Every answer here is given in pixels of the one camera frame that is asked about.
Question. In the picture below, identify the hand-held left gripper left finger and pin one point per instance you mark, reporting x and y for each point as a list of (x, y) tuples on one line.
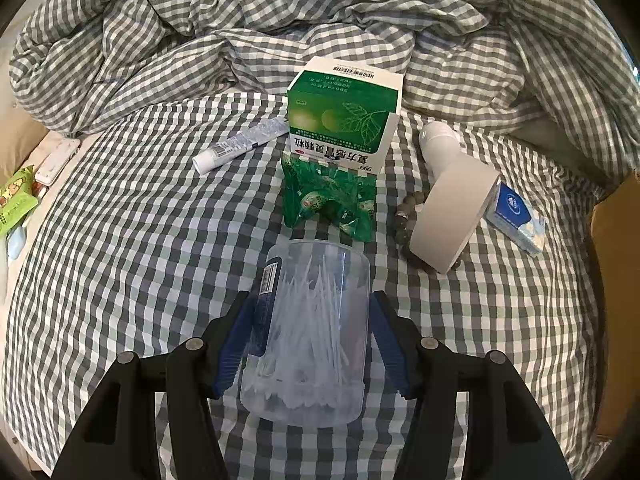
[(231, 360)]

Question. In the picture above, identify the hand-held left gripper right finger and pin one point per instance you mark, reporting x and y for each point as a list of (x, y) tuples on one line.
[(392, 355)]

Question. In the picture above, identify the clear plastic swab jar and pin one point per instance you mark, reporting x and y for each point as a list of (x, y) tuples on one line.
[(310, 320)]

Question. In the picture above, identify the cardboard box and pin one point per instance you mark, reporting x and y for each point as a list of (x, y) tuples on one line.
[(612, 285)]

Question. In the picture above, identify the checkered bed sheet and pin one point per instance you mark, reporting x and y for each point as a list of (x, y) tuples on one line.
[(125, 270)]

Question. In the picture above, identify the green sachet packets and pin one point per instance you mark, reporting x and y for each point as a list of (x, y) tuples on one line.
[(320, 195)]

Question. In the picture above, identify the blue tissue pack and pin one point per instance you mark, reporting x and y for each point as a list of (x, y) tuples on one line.
[(515, 210)]

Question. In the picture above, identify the white ointment tube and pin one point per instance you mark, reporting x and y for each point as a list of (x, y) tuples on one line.
[(235, 145)]

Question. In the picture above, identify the small light blue item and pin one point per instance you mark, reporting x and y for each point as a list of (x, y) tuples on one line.
[(16, 242)]

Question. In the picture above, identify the green medicine box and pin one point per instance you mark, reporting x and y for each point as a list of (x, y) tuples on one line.
[(345, 110)]

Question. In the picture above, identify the green snack packet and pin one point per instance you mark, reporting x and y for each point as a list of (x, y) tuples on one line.
[(15, 200)]

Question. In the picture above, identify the checkered duvet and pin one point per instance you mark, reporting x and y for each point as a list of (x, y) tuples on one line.
[(200, 35)]

